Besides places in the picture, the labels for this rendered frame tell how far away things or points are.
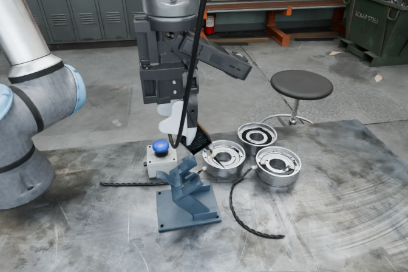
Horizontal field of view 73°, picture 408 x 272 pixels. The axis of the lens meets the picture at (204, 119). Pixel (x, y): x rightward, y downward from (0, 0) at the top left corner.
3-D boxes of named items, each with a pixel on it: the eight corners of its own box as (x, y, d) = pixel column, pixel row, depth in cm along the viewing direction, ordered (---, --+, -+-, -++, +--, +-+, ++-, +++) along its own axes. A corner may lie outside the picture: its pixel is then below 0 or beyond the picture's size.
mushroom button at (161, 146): (169, 152, 70) (168, 137, 67) (170, 163, 67) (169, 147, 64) (153, 154, 70) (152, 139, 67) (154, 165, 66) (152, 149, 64)
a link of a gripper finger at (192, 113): (183, 119, 46) (180, 68, 42) (193, 118, 46) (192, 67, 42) (187, 133, 42) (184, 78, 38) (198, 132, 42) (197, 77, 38)
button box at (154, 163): (175, 155, 73) (174, 141, 70) (178, 175, 67) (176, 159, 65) (144, 159, 72) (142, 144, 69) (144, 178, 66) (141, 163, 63)
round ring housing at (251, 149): (271, 161, 71) (274, 149, 69) (232, 152, 74) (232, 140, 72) (277, 138, 79) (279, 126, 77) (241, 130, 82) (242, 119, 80)
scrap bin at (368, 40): (327, 43, 387) (341, -12, 347) (375, 40, 397) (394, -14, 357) (378, 74, 301) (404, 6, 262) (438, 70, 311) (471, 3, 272)
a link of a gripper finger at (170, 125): (161, 147, 47) (155, 97, 43) (195, 142, 48) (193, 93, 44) (161, 157, 45) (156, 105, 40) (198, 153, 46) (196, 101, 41)
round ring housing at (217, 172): (227, 147, 76) (228, 135, 74) (252, 170, 69) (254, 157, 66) (194, 161, 71) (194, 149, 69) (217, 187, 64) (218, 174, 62)
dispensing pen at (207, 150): (235, 168, 54) (184, 113, 45) (218, 179, 55) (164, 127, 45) (232, 160, 55) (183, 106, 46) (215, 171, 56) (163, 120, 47)
